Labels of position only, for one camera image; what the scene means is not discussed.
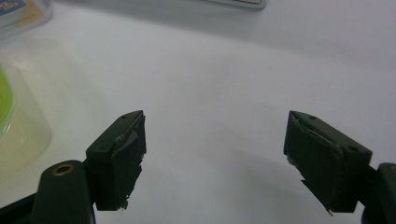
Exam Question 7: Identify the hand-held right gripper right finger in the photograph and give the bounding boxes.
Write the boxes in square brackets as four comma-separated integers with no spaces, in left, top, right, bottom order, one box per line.
[283,110,373,216]

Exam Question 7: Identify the clear container with blue lid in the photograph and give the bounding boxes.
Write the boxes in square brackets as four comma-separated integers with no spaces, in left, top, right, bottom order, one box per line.
[0,0,53,40]

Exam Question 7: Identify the white wire rack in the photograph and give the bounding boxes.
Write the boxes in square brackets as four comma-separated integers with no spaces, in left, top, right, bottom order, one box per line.
[192,0,269,9]

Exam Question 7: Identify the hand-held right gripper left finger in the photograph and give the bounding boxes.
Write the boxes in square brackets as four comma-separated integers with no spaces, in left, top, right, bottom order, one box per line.
[85,110,148,212]

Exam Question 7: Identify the green plastic container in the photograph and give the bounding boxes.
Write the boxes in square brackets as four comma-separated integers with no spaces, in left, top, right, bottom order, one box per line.
[0,52,50,185]

